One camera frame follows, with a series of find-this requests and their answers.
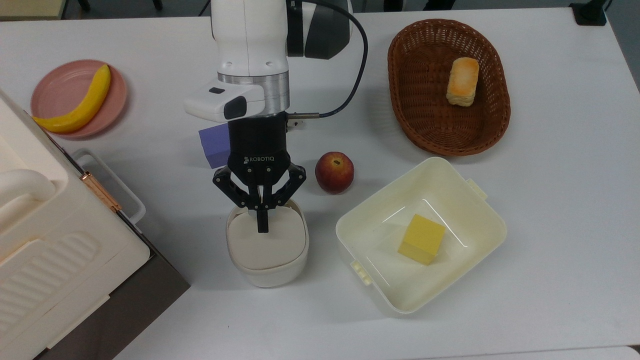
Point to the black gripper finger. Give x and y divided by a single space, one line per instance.
232 186
290 182

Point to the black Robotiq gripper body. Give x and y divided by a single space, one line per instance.
259 145

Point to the cream trash can lid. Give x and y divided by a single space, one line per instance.
265 250

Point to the cream plastic trash can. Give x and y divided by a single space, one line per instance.
270 279

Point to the purple cube block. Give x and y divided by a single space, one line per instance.
214 145

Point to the red apple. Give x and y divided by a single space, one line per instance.
334 172

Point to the yellow cube block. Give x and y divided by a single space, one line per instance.
422 237

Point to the brown wicker basket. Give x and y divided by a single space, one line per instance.
425 110

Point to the white plastic storage box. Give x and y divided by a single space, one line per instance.
400 290

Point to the yellow banana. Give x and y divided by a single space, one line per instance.
85 107

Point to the cream plastic cabinet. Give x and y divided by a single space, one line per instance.
65 260

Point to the pink plate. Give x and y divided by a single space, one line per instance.
60 92

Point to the toasted bread loaf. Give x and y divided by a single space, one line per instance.
462 82

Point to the black stand clamp base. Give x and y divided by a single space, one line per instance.
590 12

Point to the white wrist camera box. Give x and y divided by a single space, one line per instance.
210 102

